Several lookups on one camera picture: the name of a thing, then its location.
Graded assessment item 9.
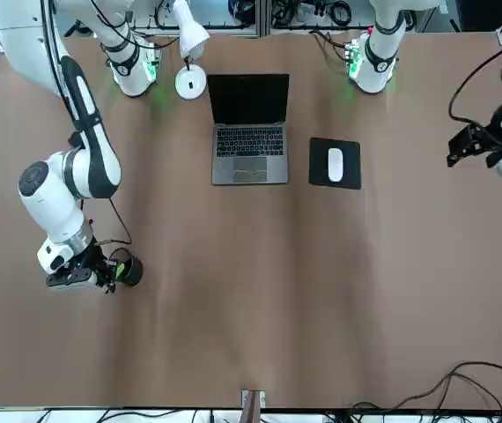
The grey laptop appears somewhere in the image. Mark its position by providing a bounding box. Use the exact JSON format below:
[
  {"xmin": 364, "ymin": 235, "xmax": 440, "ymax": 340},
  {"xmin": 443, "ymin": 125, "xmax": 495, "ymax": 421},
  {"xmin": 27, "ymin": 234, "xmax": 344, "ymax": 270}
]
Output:
[{"xmin": 206, "ymin": 73, "xmax": 291, "ymax": 186}]

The black mesh pen holder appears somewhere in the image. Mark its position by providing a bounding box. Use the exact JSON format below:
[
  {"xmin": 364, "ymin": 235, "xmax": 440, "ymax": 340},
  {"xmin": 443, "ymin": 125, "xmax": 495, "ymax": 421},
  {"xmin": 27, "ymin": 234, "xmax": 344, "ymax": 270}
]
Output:
[{"xmin": 108, "ymin": 247, "xmax": 144, "ymax": 288}]

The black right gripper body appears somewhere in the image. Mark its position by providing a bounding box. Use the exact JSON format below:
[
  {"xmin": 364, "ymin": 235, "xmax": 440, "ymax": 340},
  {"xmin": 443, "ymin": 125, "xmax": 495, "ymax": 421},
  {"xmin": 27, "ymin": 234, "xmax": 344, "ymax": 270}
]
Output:
[{"xmin": 76, "ymin": 244, "xmax": 105, "ymax": 271}]

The black mouse pad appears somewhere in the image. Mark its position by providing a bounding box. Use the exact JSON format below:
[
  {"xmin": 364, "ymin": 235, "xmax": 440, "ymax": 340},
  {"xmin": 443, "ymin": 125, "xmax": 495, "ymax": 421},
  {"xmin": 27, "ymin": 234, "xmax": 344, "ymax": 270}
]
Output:
[{"xmin": 308, "ymin": 137, "xmax": 362, "ymax": 191}]

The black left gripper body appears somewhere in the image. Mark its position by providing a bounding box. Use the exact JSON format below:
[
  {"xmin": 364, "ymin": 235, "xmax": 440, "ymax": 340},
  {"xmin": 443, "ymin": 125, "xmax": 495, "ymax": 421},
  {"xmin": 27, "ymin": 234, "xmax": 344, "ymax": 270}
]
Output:
[{"xmin": 470, "ymin": 124, "xmax": 502, "ymax": 153}]

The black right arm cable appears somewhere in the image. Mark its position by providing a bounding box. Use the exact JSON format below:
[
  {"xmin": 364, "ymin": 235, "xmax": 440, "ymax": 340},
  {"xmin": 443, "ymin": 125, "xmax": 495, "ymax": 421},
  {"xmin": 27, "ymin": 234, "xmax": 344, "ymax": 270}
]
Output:
[{"xmin": 46, "ymin": 0, "xmax": 134, "ymax": 248}]

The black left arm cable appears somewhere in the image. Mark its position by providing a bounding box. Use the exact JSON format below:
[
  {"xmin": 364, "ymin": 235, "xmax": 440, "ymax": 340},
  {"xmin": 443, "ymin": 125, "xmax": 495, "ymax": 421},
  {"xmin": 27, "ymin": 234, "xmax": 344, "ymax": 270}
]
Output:
[{"xmin": 447, "ymin": 43, "xmax": 502, "ymax": 127}]

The white desk lamp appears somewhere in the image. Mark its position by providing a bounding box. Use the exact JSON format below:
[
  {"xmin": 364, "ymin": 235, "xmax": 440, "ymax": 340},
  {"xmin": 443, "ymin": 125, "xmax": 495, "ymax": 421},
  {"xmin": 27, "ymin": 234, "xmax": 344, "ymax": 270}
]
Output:
[{"xmin": 172, "ymin": 0, "xmax": 211, "ymax": 100}]

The white computer mouse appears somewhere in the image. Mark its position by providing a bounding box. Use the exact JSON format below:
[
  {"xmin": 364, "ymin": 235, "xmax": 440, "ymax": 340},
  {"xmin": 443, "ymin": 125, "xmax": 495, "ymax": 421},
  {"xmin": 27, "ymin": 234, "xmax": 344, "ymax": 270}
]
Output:
[{"xmin": 327, "ymin": 147, "xmax": 345, "ymax": 182}]

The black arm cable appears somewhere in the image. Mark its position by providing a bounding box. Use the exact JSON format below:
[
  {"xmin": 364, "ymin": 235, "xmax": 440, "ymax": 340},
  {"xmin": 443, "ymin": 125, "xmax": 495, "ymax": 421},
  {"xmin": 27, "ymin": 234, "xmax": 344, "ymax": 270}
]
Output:
[
  {"xmin": 447, "ymin": 43, "xmax": 502, "ymax": 127},
  {"xmin": 46, "ymin": 0, "xmax": 134, "ymax": 248}
]

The aluminium frame post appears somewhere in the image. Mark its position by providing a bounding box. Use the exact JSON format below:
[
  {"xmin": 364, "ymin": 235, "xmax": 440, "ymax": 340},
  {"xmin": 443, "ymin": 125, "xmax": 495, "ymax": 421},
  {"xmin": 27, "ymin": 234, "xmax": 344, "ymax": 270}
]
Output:
[
  {"xmin": 240, "ymin": 390, "xmax": 266, "ymax": 423},
  {"xmin": 257, "ymin": 0, "xmax": 272, "ymax": 36}
]

